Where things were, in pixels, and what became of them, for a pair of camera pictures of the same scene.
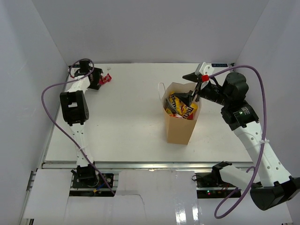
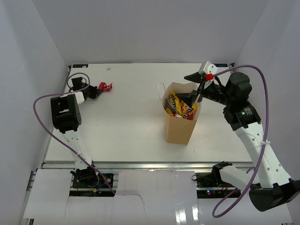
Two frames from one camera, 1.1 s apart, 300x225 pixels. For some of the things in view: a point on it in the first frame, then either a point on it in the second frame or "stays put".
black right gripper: [186, 98] stays put
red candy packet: [104, 79] to [103, 86]
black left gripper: [97, 72] to [96, 92]
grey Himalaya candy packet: [168, 104] stays put
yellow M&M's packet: [176, 101] stays put
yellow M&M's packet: [189, 112] stays put
